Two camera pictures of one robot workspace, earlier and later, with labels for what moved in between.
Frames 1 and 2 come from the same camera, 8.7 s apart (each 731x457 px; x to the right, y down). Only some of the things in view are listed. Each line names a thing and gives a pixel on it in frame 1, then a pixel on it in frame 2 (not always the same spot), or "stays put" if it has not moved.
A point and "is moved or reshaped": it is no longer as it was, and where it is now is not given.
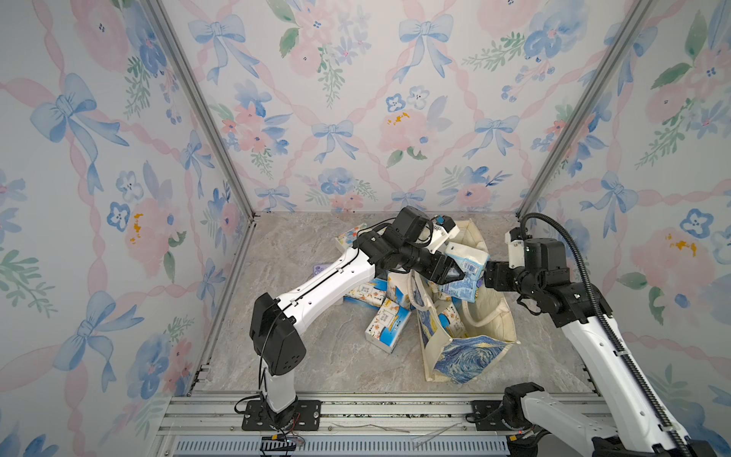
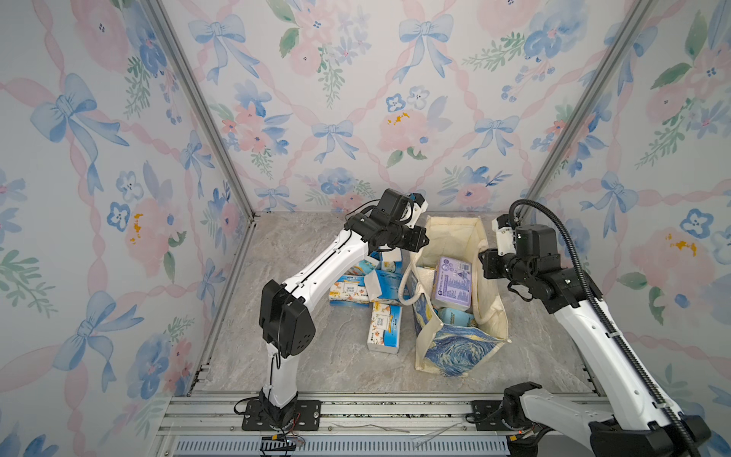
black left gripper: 444,270 -> 417,245
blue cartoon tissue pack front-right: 385,327 stays put
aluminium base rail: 208,424 stays put
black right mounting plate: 488,415 stays put
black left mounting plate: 306,418 stays put
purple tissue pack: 318,268 is moved or reshaped
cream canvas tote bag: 489,332 is moved or reshaped
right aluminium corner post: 593,102 stays put
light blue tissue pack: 472,263 -> 455,316
